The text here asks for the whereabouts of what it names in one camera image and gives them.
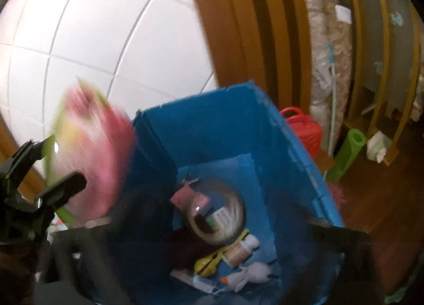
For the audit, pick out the wooden door frame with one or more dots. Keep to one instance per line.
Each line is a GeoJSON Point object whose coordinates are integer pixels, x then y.
{"type": "Point", "coordinates": [238, 26]}

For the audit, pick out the white patterned fabric roll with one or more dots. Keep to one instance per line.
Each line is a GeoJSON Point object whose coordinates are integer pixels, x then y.
{"type": "Point", "coordinates": [318, 59]}

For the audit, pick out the blue plastic crate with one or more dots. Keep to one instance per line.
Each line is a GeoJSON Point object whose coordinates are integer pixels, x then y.
{"type": "Point", "coordinates": [212, 126]}

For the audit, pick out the clear tape roll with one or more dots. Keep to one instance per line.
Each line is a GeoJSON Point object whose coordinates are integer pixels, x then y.
{"type": "Point", "coordinates": [232, 199]}

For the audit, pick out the green cloth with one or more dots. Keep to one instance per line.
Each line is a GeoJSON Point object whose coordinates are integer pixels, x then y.
{"type": "Point", "coordinates": [397, 296]}

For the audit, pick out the white plush toy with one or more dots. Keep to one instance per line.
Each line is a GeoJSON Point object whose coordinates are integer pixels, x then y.
{"type": "Point", "coordinates": [255, 273]}

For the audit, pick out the green white small box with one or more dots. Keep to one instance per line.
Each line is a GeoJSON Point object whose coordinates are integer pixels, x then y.
{"type": "Point", "coordinates": [222, 218]}

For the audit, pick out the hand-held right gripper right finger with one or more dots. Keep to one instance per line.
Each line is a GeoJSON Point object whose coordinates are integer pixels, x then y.
{"type": "Point", "coordinates": [351, 252]}

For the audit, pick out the white crumpled plastic bag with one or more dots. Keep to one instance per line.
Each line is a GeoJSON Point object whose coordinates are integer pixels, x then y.
{"type": "Point", "coordinates": [379, 147]}

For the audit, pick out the pink green-edged soft pack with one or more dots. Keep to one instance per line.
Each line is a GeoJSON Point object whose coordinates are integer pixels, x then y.
{"type": "Point", "coordinates": [96, 159]}

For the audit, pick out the green rolled mat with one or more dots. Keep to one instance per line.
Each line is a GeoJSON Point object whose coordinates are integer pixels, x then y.
{"type": "Point", "coordinates": [347, 155]}

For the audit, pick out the red plastic jug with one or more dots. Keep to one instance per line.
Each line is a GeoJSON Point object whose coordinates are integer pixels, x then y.
{"type": "Point", "coordinates": [306, 132]}

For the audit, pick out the beige patterned fabric roll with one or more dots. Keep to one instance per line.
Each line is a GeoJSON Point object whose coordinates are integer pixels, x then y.
{"type": "Point", "coordinates": [339, 26]}

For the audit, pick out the yellow plastic clip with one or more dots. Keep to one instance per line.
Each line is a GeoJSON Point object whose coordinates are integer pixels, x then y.
{"type": "Point", "coordinates": [207, 262]}

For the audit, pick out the white flat packet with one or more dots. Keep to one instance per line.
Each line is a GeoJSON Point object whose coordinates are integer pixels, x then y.
{"type": "Point", "coordinates": [192, 280]}

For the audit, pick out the pink small pack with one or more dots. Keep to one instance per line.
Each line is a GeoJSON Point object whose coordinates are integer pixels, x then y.
{"type": "Point", "coordinates": [190, 199]}

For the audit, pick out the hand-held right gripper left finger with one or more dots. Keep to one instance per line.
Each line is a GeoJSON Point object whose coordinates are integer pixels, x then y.
{"type": "Point", "coordinates": [99, 258]}

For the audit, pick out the frosted glass wooden door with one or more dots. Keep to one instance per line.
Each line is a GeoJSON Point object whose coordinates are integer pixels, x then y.
{"type": "Point", "coordinates": [391, 43]}

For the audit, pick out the white capped small bottle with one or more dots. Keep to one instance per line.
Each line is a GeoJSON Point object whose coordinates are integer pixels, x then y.
{"type": "Point", "coordinates": [240, 252]}

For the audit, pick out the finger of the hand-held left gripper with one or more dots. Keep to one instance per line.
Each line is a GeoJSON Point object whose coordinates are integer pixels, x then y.
{"type": "Point", "coordinates": [63, 189]}
{"type": "Point", "coordinates": [28, 155]}

